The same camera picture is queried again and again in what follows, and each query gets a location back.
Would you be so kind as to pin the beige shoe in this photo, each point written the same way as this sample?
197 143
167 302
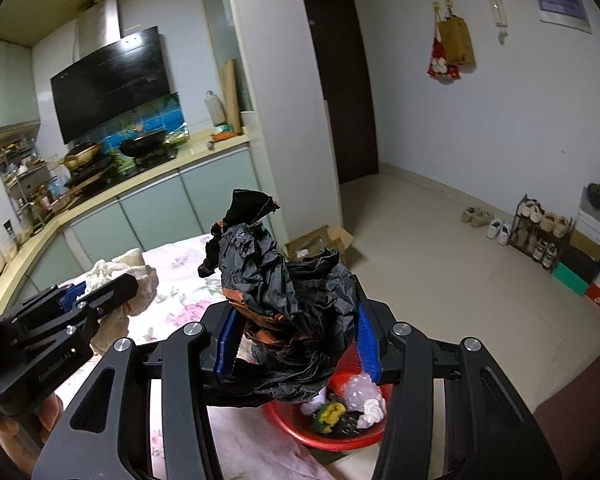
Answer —
470 214
482 220

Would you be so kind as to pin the pink floral blanket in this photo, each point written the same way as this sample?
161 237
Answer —
180 280

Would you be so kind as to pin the white sneaker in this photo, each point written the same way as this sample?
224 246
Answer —
493 229
504 234

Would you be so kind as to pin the blue backsplash sticker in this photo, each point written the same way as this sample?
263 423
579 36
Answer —
155 120

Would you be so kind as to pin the black range hood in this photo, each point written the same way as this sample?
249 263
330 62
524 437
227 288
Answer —
110 85

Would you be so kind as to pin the pale green wall cabinet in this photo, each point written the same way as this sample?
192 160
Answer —
7 90

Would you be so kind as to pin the stack of shoe boxes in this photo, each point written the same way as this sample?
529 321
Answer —
582 260

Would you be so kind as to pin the yellow green wrapper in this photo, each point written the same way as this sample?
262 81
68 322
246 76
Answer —
330 414

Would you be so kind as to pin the beige cloth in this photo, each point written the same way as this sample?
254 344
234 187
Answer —
115 265

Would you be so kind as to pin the grey electrical panel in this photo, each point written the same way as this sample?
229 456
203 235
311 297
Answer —
560 7

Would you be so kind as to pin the dark brown door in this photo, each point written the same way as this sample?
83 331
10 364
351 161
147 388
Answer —
345 85

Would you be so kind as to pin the red plastic basket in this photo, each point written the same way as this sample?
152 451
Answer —
290 422

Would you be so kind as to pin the brown paper bag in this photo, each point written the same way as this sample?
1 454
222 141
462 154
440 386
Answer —
456 42

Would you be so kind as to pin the dark shoe rack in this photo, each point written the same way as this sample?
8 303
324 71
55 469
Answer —
516 232

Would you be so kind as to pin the black and brown bag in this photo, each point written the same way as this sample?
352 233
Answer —
280 300

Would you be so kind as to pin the black gas stove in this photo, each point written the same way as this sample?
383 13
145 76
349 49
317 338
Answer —
95 175

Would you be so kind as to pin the clear plastic bottle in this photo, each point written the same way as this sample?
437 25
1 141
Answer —
215 109

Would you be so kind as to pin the black wok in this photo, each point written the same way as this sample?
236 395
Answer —
142 142

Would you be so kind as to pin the wooden cutting board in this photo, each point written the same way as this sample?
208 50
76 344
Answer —
231 95

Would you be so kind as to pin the person's left hand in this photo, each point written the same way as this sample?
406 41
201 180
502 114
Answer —
50 415

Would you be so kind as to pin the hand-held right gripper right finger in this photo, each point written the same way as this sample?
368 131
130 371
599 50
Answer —
367 345

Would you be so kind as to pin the red hanging bag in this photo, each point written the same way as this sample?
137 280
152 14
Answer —
440 70

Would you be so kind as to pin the clear plastic wrapper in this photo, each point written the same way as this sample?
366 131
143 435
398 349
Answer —
357 387

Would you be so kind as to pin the white tissue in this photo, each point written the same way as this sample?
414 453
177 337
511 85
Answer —
315 405
372 412

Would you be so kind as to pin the golden frying pan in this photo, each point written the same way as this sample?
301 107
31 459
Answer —
82 156

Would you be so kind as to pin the group of worn sneakers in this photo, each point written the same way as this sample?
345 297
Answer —
545 230

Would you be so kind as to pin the small black plastic bag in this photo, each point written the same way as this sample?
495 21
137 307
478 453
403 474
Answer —
351 425

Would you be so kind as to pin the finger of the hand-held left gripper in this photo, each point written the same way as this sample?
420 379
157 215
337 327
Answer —
72 294
115 292

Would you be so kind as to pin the white intercom phone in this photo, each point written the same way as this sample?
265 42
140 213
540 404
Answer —
498 15

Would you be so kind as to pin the kitchen counter with green cabinets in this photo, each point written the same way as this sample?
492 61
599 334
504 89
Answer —
205 190

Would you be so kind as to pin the metal kitchen rack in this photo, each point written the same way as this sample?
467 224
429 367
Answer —
25 185

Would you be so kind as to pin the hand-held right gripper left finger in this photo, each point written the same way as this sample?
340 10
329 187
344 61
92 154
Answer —
224 350

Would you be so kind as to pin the small orange green bag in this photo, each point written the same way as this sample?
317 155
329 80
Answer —
224 133

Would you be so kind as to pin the open cardboard box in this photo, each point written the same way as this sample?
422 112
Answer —
325 242

